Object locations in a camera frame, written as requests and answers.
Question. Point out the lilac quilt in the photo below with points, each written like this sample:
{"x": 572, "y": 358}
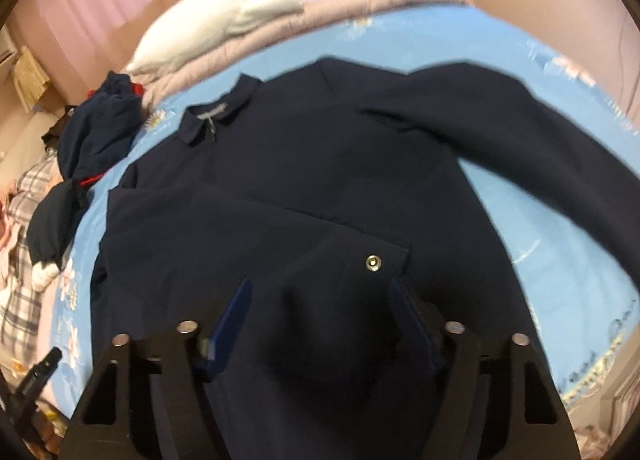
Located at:
{"x": 350, "y": 5}

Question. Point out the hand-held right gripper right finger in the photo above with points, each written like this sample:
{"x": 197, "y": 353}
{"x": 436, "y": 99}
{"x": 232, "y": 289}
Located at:
{"x": 407, "y": 315}

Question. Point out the light blue floral bedsheet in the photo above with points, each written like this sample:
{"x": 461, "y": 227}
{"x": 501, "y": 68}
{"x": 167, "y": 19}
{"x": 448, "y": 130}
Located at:
{"x": 565, "y": 260}

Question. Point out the navy clothes with red trim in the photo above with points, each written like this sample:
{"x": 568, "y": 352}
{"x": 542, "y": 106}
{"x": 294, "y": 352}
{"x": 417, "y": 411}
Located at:
{"x": 90, "y": 140}

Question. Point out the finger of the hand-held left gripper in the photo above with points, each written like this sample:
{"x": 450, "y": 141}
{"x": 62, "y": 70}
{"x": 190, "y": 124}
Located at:
{"x": 44, "y": 365}

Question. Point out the navy collared jacket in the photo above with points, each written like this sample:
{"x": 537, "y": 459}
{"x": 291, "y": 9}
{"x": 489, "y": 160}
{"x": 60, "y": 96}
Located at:
{"x": 310, "y": 180}

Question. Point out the plaid cloth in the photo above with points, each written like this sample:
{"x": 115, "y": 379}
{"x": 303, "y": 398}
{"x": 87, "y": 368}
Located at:
{"x": 22, "y": 250}

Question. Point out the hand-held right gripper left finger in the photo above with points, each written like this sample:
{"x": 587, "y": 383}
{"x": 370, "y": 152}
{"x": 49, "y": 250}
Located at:
{"x": 231, "y": 312}

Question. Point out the pink curtain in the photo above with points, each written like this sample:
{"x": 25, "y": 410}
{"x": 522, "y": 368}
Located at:
{"x": 95, "y": 0}

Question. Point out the woven tan basket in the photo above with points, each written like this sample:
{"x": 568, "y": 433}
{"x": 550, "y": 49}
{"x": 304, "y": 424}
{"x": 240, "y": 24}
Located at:
{"x": 30, "y": 77}

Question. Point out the small white cloth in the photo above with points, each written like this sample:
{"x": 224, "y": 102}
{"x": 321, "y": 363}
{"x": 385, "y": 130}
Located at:
{"x": 42, "y": 276}

